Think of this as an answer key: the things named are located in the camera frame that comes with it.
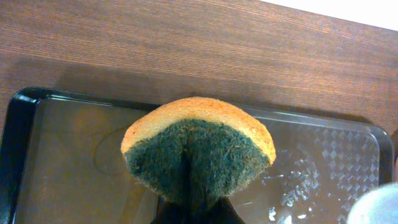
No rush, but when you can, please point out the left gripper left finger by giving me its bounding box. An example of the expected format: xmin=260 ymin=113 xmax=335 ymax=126
xmin=150 ymin=197 xmax=188 ymax=224

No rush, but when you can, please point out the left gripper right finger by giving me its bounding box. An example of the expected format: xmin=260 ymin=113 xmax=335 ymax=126
xmin=201 ymin=197 xmax=245 ymax=224

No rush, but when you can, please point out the green yellow sponge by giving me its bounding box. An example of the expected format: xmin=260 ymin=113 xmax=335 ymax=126
xmin=121 ymin=97 xmax=276 ymax=213

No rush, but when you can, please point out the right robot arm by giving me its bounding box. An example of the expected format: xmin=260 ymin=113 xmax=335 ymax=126
xmin=346 ymin=182 xmax=397 ymax=224

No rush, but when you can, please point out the black rectangular tray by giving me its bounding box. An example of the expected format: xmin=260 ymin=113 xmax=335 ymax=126
xmin=1 ymin=88 xmax=394 ymax=223

